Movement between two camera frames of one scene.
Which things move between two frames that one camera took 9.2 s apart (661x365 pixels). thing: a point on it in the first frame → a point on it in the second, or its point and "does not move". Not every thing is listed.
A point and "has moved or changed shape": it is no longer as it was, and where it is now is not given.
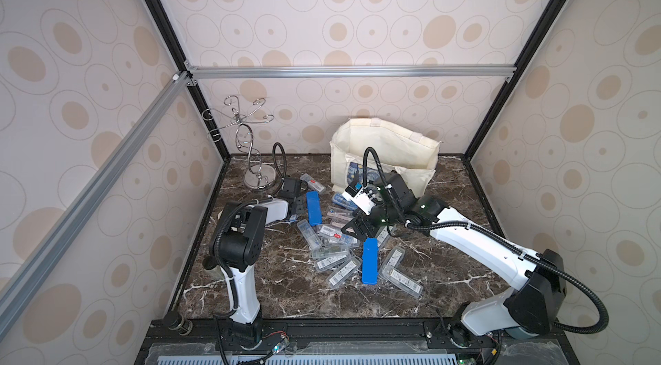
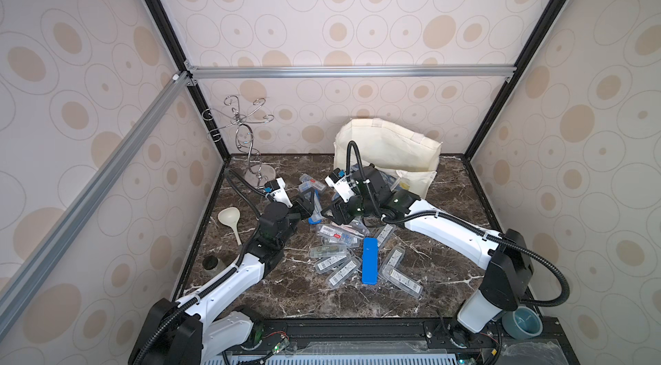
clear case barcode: (382, 236) does not move
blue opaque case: (314, 208) does not move
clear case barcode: (309, 235) has moved or changed shape
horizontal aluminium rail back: (192, 74) does not move
